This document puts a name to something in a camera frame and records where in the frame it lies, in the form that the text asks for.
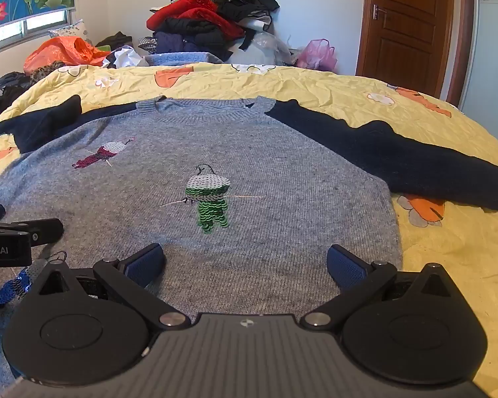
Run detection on light blue knit cloth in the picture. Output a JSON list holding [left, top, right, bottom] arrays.
[[144, 51, 225, 67]]

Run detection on pile of clothes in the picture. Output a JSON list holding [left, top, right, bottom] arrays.
[[139, 0, 281, 64]]

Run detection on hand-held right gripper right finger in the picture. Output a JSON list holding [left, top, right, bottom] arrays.
[[300, 244, 462, 333]]

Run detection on dark cloth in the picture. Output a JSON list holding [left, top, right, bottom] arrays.
[[95, 32, 134, 51]]

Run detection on brown wooden door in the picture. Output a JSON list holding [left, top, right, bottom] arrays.
[[355, 0, 476, 107]]

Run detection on grey knit sweater navy sleeves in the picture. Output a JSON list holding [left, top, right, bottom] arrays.
[[0, 95, 498, 398]]

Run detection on dark patterned clothes heap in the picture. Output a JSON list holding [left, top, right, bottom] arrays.
[[0, 61, 67, 127]]

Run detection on window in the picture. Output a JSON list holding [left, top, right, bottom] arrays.
[[0, 7, 78, 57]]

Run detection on orange plastic bag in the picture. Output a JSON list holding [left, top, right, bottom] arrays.
[[24, 36, 111, 74]]

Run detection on floral pillow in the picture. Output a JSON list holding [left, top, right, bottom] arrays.
[[48, 19, 94, 47]]

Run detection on yellow printed quilt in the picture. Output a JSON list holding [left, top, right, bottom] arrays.
[[0, 63, 498, 398]]

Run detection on white crumpled cloth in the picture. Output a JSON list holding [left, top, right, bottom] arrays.
[[102, 45, 148, 69]]

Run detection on pink plastic bag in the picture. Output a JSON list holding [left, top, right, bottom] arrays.
[[295, 38, 339, 74]]

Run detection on clear plastic bag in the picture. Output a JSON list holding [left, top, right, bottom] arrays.
[[232, 31, 293, 67]]

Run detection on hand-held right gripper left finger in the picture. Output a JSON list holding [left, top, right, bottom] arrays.
[[30, 243, 192, 333]]

